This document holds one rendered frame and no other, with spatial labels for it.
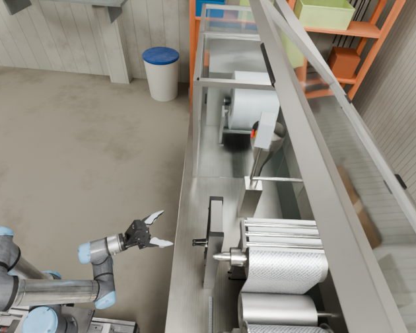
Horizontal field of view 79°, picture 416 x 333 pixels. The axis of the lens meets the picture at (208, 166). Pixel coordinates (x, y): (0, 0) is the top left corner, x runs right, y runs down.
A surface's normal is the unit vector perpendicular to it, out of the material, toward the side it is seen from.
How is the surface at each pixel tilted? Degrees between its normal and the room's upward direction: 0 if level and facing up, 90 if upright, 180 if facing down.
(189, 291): 0
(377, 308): 52
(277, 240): 0
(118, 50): 90
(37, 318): 7
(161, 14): 90
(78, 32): 90
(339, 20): 90
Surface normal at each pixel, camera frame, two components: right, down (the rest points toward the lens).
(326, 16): -0.09, 0.73
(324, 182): -0.75, -0.46
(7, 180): 0.05, -0.67
